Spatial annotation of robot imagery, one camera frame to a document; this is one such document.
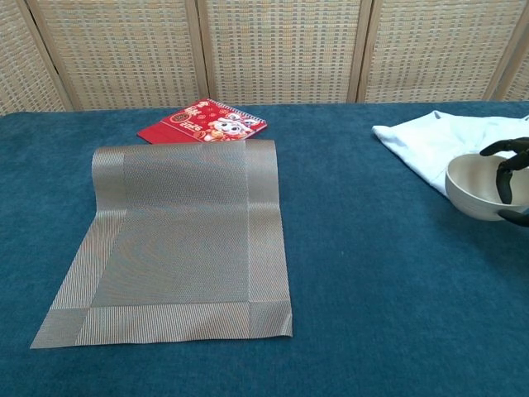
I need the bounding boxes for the red desk calendar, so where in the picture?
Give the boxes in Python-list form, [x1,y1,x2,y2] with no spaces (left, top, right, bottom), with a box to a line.
[136,98,267,146]

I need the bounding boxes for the cream round bowl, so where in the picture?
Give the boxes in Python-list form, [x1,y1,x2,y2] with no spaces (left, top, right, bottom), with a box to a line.
[445,153,529,222]

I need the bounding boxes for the woven bamboo screen panel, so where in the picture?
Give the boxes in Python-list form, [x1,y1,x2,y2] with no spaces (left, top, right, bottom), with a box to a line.
[0,0,69,117]
[357,0,529,103]
[196,0,373,107]
[26,0,210,112]
[493,24,529,103]

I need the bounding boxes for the teal fabric table cover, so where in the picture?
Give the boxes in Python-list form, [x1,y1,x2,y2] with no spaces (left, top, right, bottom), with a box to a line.
[0,100,529,397]

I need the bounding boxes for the silver woven placemat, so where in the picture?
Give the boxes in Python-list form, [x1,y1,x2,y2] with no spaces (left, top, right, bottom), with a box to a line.
[29,139,294,350]

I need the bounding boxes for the white crumpled shirt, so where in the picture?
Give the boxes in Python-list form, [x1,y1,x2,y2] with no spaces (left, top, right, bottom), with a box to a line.
[371,110,529,195]

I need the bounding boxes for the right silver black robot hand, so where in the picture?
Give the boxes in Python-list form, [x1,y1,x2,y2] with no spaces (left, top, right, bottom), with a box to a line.
[479,136,529,227]

